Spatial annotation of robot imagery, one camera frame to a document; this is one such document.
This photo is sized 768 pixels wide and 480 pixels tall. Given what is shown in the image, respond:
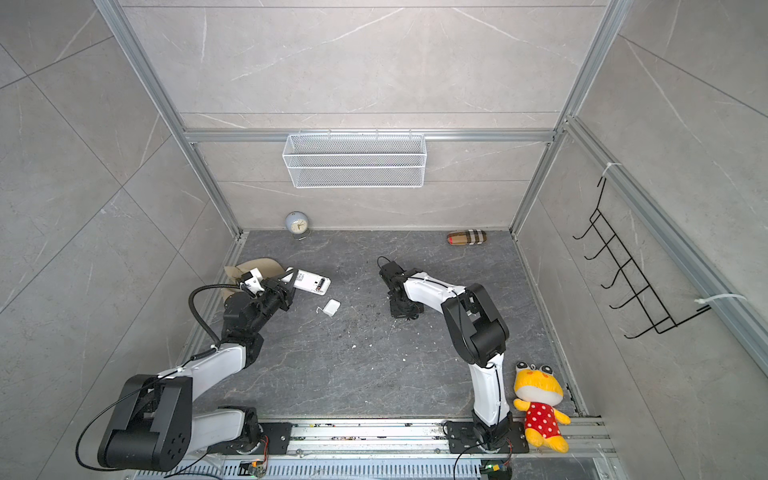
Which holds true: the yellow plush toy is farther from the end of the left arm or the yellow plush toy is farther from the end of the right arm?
the end of the left arm

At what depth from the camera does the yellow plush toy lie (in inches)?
28.1

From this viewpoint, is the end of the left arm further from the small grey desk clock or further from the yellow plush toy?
the yellow plush toy

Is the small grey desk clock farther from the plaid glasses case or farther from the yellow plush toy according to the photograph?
the yellow plush toy
